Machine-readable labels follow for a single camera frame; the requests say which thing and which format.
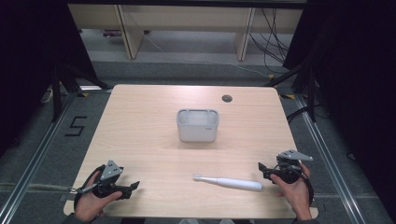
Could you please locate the beige wooden desk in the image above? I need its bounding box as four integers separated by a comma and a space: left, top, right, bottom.
67, 3, 304, 62

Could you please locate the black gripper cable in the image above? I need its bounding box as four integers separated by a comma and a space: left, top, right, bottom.
274, 161, 316, 207

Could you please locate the grey toothbrush holder box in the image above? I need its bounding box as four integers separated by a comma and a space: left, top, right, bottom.
176, 107, 220, 144

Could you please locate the bundle of black cables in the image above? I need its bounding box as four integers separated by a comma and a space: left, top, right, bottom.
247, 7, 291, 75

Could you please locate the grey flat strap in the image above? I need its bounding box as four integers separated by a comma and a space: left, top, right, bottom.
0, 182, 94, 194

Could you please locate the person's right hand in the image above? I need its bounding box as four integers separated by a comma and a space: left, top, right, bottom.
269, 162, 313, 222

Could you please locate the thick black floor cable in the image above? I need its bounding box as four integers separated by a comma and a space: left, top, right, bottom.
285, 104, 328, 125

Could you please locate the dark curtain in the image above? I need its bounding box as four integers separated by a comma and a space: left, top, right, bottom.
281, 0, 396, 216
0, 0, 99, 157

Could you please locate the black wrist strap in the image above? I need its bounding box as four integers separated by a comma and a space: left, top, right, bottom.
72, 163, 106, 211

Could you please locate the white electric toothbrush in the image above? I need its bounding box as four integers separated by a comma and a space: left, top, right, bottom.
192, 174, 263, 192

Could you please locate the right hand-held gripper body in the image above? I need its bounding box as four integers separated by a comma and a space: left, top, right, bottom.
269, 148, 314, 185

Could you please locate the black metal stand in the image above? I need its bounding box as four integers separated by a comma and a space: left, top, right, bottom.
50, 61, 112, 123
262, 61, 319, 123

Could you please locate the person's left hand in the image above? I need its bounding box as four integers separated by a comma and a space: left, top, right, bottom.
74, 169, 123, 223

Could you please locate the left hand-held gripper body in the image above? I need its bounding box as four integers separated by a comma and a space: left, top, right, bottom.
92, 160, 133, 201

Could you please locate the aluminium floor rail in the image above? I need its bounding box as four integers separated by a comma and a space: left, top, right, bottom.
293, 92, 367, 224
0, 91, 78, 224

